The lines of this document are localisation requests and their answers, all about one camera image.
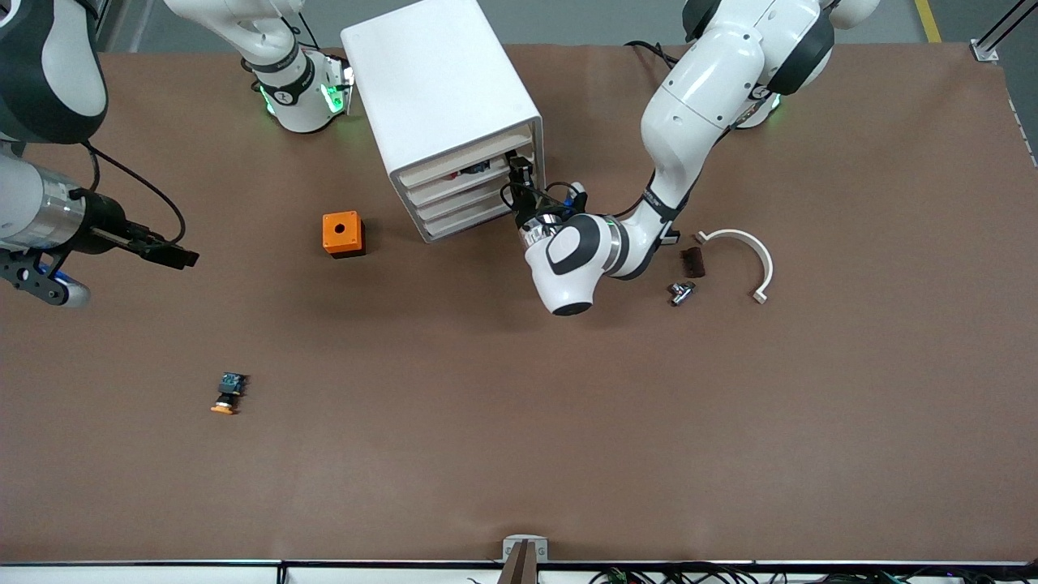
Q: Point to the silver metal fitting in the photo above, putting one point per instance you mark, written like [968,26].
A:
[681,293]

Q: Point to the orange capped push button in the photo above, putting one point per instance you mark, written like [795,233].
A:
[229,389]

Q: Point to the orange button box with hole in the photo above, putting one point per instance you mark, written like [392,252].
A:
[340,233]

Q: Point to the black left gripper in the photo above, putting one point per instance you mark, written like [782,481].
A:
[525,208]

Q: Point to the black table edge rail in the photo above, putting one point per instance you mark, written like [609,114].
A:
[162,563]

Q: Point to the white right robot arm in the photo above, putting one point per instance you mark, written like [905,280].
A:
[300,97]

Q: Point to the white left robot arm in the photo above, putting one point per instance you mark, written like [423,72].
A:
[705,89]

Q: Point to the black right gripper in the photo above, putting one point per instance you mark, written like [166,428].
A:
[105,221]

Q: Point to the brown ridged block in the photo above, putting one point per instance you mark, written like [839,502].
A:
[693,263]

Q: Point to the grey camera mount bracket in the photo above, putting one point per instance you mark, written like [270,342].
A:
[525,547]

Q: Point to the white curved plastic clamp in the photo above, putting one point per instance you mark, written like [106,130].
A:
[758,251]

